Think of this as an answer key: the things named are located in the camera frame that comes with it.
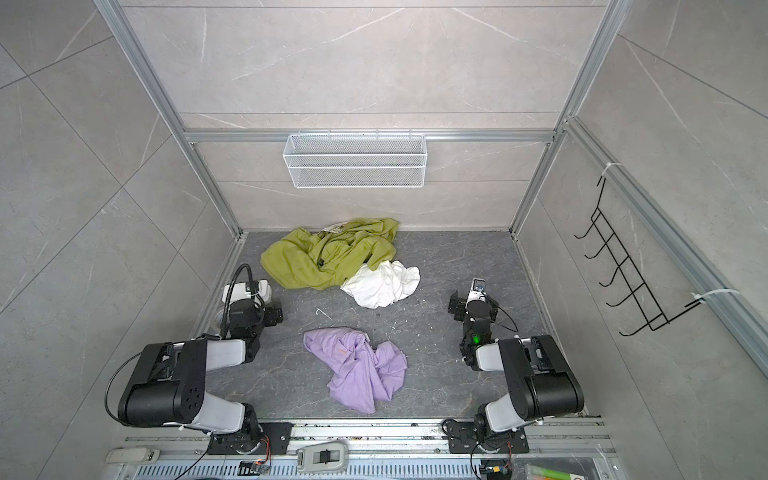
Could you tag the green cloth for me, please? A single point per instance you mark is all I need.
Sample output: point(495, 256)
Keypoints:
point(329, 257)

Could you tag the white plastic box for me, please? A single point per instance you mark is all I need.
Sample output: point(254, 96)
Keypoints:
point(259, 291)

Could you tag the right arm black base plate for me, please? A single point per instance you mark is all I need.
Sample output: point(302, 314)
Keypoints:
point(466, 437)

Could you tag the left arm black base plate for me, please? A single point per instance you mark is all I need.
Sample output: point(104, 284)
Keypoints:
point(272, 437)

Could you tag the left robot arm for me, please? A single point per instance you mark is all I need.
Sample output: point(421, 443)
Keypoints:
point(167, 387)

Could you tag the grey handheld controller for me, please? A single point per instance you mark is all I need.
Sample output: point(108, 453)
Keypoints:
point(329, 457)

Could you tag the purple cloth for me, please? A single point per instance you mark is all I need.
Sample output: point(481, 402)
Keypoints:
point(363, 375)

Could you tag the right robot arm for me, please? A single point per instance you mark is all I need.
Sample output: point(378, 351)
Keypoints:
point(540, 383)

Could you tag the black wire hook rack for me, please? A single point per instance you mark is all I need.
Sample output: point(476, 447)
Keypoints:
point(626, 272)

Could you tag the white wire mesh basket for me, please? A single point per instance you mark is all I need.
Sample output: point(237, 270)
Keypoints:
point(360, 160)

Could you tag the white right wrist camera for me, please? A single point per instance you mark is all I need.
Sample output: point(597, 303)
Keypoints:
point(477, 290)

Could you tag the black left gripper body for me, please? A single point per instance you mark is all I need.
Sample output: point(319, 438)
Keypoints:
point(270, 317)

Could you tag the white power adapter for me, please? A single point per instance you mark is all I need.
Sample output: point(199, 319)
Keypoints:
point(134, 455)

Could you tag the white cloth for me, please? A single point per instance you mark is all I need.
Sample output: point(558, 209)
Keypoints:
point(389, 283)

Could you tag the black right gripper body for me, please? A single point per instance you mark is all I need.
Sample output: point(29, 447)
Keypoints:
point(463, 315)

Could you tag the green marker pen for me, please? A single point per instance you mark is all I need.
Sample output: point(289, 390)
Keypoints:
point(540, 473)

